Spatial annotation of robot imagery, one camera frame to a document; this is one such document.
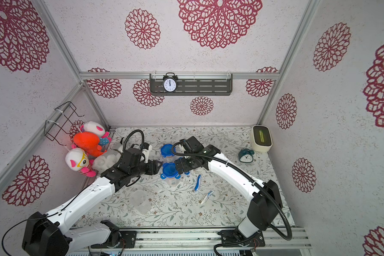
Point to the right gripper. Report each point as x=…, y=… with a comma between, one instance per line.
x=182, y=165

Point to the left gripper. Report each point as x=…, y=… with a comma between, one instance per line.
x=153, y=168

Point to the clear plastic container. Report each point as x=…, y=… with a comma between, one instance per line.
x=140, y=201
x=172, y=182
x=168, y=159

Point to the blue container lid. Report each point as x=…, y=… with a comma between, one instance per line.
x=170, y=171

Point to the blue toothbrush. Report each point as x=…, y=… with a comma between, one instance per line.
x=198, y=183

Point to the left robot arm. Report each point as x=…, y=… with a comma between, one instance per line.
x=50, y=234

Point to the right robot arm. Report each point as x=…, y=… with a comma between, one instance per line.
x=265, y=204

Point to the wrapped toothbrush lower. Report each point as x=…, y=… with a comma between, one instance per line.
x=207, y=196

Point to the teal alarm clock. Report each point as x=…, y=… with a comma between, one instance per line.
x=246, y=155

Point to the white small plush dog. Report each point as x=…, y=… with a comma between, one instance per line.
x=108, y=159

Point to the cream box with green window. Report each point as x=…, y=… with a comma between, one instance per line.
x=261, y=139

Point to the red plush toy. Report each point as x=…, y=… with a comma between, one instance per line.
x=89, y=142

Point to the upper white pink plush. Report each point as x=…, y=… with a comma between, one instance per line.
x=94, y=128

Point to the white pink plush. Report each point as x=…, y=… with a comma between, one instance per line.
x=77, y=160
x=94, y=128

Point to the black alarm clock on shelf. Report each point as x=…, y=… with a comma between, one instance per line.
x=170, y=82

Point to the lower white pink plush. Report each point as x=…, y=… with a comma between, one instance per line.
x=77, y=160

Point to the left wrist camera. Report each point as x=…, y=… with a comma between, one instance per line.
x=146, y=149

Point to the grey wall shelf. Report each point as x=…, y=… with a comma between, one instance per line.
x=193, y=87

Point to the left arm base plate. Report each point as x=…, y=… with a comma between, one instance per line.
x=124, y=240

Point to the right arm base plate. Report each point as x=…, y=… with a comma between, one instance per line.
x=234, y=238

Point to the black wire basket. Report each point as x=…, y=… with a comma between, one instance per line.
x=52, y=128

